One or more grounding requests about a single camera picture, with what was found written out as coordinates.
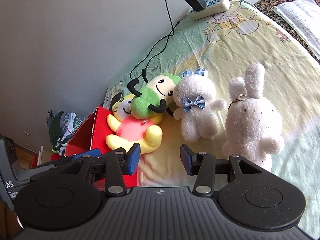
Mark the yellow tiger plush toy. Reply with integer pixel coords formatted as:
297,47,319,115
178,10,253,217
106,94,163,154

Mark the white bunny with chain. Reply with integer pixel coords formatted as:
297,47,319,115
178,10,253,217
222,63,285,172

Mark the white bunny with blue bow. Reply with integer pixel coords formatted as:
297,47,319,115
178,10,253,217
173,68,227,142

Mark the green bee plush toy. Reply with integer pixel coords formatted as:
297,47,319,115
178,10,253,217
127,69,181,119

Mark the red cardboard box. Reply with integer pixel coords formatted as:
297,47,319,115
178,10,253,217
50,105,138,189

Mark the pile of folded clothes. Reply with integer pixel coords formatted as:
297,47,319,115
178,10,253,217
46,111,82,157

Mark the black smartphone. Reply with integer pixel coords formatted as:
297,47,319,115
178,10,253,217
109,91,123,111

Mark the white power strip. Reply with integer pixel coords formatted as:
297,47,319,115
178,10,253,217
187,0,231,21

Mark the black charger adapter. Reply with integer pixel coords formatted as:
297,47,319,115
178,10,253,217
185,0,206,11

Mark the stack of printed papers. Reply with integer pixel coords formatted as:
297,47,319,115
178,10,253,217
273,0,320,60

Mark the floral covered side table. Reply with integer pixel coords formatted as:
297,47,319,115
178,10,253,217
254,0,319,63

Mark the black charger cable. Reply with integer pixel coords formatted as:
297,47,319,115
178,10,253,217
129,0,194,81

